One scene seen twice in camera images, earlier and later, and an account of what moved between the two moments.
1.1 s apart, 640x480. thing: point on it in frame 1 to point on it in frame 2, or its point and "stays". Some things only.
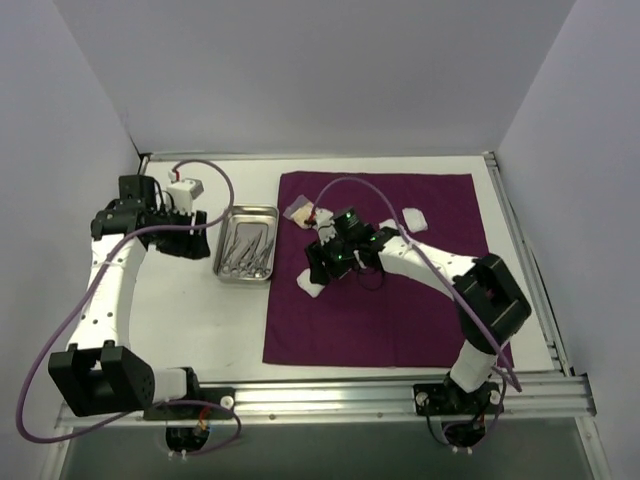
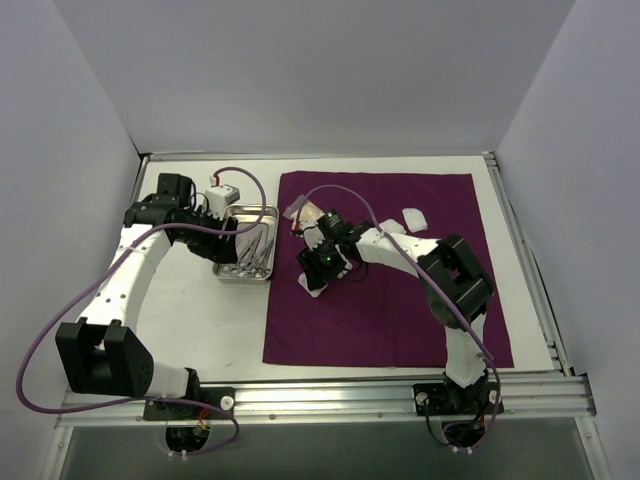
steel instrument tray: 247,244 stays
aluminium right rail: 527,267 stays
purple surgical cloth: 382,316 stays
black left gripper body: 185,240 to 220,245
